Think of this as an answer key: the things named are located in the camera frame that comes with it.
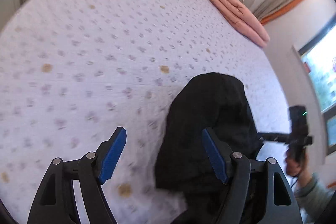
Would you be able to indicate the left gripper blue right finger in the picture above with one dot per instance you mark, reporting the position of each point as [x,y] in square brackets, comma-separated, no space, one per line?
[219,154]

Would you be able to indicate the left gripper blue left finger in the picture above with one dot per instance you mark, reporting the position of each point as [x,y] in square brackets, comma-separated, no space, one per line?
[106,157]

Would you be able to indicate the black hooded jacket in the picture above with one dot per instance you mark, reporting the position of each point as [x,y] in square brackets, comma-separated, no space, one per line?
[207,121]

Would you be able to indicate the person's right hand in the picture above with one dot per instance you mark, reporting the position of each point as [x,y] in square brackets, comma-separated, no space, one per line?
[300,170]

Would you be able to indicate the window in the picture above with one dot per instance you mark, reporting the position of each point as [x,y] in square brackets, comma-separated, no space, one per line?
[318,56]

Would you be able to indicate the white patterned bed mattress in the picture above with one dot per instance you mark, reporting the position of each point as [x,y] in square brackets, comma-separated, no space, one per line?
[74,70]

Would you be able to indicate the folded pink blanket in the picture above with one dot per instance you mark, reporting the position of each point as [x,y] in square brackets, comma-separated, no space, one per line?
[243,21]

